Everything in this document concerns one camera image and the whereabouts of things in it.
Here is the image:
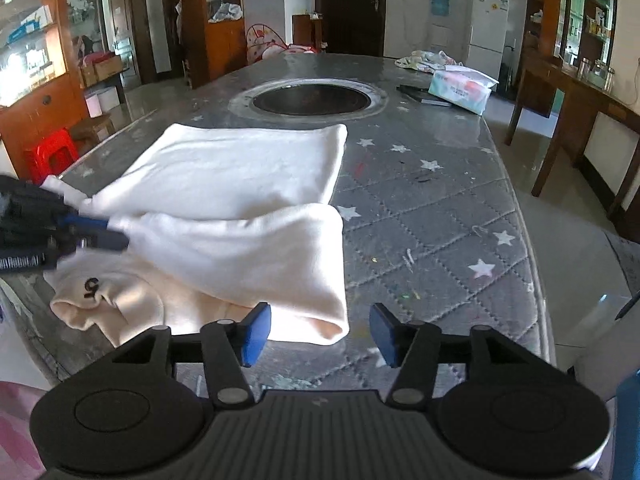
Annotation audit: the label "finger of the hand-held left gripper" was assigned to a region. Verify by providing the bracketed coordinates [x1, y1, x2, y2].
[59, 213, 112, 233]
[67, 230, 132, 254]

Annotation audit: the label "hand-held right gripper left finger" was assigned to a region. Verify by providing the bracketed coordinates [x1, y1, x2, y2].
[107, 301, 273, 409]

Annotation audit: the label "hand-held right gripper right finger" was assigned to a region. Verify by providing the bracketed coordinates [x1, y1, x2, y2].
[368, 301, 538, 409]

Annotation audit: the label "cream garment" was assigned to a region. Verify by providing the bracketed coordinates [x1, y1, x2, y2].
[39, 122, 350, 348]

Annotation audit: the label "red plastic stool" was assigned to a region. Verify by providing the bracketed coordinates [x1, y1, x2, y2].
[22, 128, 81, 186]

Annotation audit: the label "wooden glass display cabinet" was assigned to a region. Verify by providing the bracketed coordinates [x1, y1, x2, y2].
[0, 0, 88, 181]

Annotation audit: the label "white storage boxes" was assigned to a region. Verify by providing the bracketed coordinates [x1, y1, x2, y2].
[84, 85, 121, 118]

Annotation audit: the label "grey quilted star tablecloth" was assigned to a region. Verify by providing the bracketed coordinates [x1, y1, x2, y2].
[0, 52, 556, 411]

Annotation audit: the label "cardboard box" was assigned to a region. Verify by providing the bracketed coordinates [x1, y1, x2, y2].
[80, 54, 123, 86]

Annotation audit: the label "pink patterned cloth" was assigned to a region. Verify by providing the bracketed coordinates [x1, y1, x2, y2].
[0, 380, 46, 480]

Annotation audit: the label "wooden interior door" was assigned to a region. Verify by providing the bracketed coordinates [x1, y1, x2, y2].
[97, 0, 157, 86]

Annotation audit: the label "tall wooden shelf cabinet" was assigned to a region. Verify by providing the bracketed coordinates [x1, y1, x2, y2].
[160, 0, 248, 88]

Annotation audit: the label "round hotpot recess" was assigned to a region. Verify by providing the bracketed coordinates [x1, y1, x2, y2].
[228, 78, 388, 122]

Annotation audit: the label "black notebook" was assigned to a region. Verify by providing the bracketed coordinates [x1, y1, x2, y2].
[396, 84, 453, 108]

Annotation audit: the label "white plastic bag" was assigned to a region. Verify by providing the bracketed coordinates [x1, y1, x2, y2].
[209, 3, 244, 23]

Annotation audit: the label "pink dotted play tent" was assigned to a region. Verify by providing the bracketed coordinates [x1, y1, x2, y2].
[245, 22, 321, 66]

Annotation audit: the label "soft tissue pack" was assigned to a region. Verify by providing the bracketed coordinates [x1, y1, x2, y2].
[427, 65, 500, 116]

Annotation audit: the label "crumpled patterned cloth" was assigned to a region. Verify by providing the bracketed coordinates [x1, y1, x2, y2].
[395, 50, 463, 73]

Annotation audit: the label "small wooden shoe cabinet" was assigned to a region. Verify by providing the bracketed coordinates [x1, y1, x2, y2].
[291, 12, 323, 51]

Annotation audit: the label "wooden sideboard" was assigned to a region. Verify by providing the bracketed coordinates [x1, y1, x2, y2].
[505, 52, 640, 228]

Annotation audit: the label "white water dispenser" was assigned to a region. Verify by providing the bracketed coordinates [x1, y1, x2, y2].
[429, 15, 451, 58]

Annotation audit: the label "white refrigerator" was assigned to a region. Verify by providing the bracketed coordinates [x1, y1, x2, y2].
[466, 0, 511, 78]

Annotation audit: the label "dark entrance door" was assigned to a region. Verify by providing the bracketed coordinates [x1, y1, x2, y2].
[315, 0, 388, 58]

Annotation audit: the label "glass jars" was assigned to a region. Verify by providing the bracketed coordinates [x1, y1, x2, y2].
[575, 57, 616, 91]

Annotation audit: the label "wall painting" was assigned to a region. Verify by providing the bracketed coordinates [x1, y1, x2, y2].
[67, 0, 106, 53]

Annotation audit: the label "wooden wall shelf unit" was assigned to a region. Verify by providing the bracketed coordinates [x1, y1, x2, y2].
[522, 0, 618, 76]

